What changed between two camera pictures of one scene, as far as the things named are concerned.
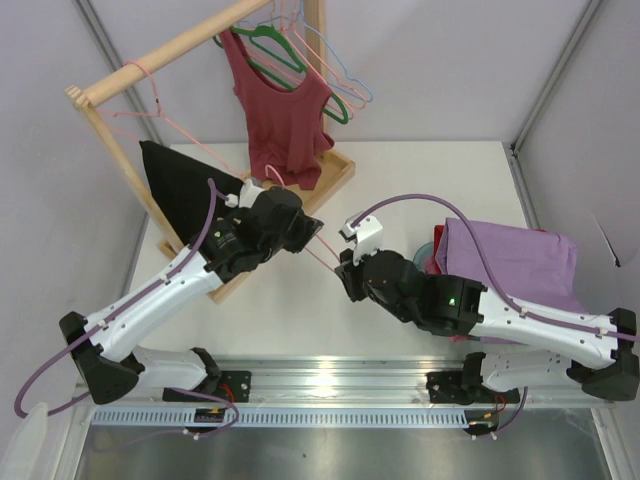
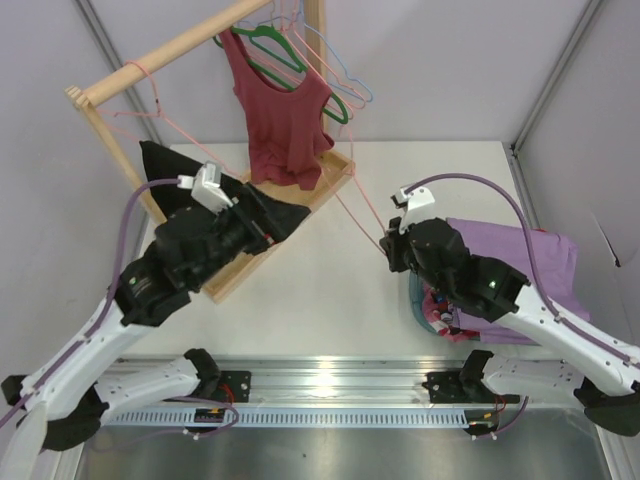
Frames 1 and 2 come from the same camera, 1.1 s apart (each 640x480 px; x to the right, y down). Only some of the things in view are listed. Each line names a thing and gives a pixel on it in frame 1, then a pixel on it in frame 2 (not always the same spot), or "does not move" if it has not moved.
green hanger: x=301 y=67 does not move
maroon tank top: x=286 y=129 does not move
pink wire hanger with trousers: x=283 y=184 -> x=365 y=198
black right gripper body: x=347 y=278 -> x=395 y=245
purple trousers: x=538 y=270 does not move
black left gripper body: x=304 y=229 -> x=255 y=220
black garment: x=185 y=188 does not move
